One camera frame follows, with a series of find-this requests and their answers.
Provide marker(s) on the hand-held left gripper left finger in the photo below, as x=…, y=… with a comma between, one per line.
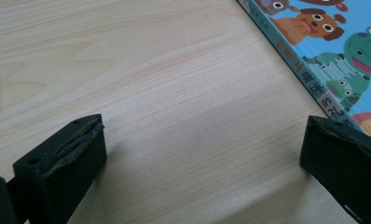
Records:
x=65, y=168

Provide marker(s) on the colourful cartoon animal picture book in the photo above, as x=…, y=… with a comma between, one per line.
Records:
x=339, y=46

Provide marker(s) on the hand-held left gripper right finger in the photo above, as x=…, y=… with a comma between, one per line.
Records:
x=345, y=161

